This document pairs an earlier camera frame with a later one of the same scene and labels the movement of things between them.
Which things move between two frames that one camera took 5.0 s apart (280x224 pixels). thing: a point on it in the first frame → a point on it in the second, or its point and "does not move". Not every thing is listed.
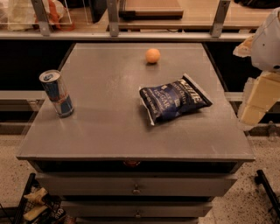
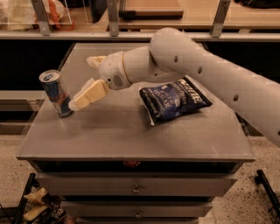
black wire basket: [38, 206] does not move
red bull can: [55, 91] does not move
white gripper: [267, 48] → [112, 71]
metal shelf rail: [125, 35] does not move
